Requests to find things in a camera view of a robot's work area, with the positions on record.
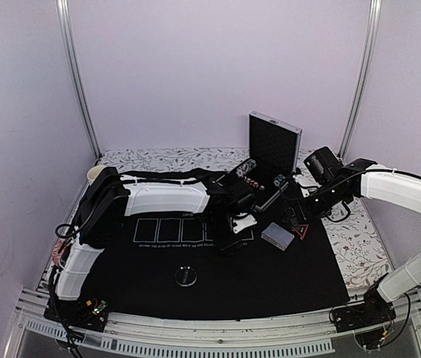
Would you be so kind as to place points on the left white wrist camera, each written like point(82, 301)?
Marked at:
point(241, 224)

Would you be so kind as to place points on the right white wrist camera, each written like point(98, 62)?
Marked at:
point(305, 183)

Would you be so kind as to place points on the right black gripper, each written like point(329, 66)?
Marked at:
point(298, 201)

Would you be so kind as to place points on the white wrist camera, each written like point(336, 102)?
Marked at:
point(241, 224)
point(305, 183)

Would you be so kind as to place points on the left aluminium frame post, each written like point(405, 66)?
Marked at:
point(64, 19)

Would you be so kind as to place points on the cream ceramic mug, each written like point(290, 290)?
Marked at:
point(93, 173)

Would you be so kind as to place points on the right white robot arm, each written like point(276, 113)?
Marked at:
point(393, 198)

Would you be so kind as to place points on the small green circuit board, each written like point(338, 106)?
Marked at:
point(95, 306)

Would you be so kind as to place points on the red black triangle card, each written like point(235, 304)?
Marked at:
point(301, 230)

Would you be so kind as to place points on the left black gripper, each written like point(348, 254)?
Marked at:
point(222, 245)

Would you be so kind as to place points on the black poker table mat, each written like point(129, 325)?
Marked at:
point(136, 272)

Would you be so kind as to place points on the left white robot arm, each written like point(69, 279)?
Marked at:
point(111, 198)

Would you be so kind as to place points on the blue playing card deck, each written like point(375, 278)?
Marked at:
point(277, 236)

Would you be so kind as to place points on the red patterned round tin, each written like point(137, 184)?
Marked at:
point(58, 252)

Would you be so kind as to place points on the red dice row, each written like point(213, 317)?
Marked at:
point(253, 183)

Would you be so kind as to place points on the clear dealer button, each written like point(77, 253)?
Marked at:
point(185, 276)

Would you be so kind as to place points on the poker chip row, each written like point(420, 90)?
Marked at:
point(279, 180)
point(244, 168)

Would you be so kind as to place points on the aluminium frame post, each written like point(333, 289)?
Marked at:
point(64, 19)
point(366, 60)

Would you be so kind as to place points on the aluminium poker chip case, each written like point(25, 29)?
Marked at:
point(274, 145)

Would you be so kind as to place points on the right aluminium frame post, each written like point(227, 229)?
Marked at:
point(366, 60)

